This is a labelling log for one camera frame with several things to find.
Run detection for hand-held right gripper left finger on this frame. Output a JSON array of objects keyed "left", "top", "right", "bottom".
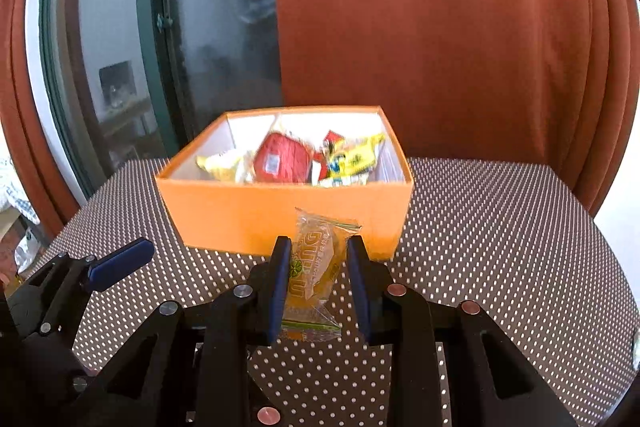
[{"left": 70, "top": 235, "right": 293, "bottom": 427}]

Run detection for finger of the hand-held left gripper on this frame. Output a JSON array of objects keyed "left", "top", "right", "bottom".
[{"left": 20, "top": 237, "right": 156, "bottom": 339}]

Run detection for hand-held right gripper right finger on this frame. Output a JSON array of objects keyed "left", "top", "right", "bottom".
[{"left": 346, "top": 234, "right": 581, "bottom": 427}]

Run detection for clear packet with yellow cake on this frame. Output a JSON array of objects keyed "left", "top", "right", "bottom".
[{"left": 280, "top": 207, "right": 363, "bottom": 340}]

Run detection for orange cardboard box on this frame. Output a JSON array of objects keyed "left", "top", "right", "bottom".
[{"left": 154, "top": 106, "right": 416, "bottom": 262}]

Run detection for red snack packet white label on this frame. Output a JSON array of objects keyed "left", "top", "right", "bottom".
[{"left": 252, "top": 132, "right": 313, "bottom": 184}]

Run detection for large pale yellow cartoon packet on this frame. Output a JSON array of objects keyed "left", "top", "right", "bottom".
[{"left": 196, "top": 149, "right": 256, "bottom": 182}]

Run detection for white plastic bag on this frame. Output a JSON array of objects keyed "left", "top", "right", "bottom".
[{"left": 14, "top": 227, "right": 48, "bottom": 275}]

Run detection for white patterned bag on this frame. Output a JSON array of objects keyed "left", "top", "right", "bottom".
[{"left": 0, "top": 157, "right": 41, "bottom": 223}]

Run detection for brown polka dot tablecloth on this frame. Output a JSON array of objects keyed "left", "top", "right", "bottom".
[{"left": 20, "top": 156, "right": 640, "bottom": 427}]

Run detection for narrow orange curtain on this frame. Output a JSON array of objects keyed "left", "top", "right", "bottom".
[{"left": 0, "top": 0, "right": 83, "bottom": 228}]

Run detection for green framed window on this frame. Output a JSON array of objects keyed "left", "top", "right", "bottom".
[{"left": 37, "top": 0, "right": 286, "bottom": 202}]

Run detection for wide orange curtain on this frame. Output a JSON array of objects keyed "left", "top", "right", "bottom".
[{"left": 272, "top": 0, "right": 640, "bottom": 218}]

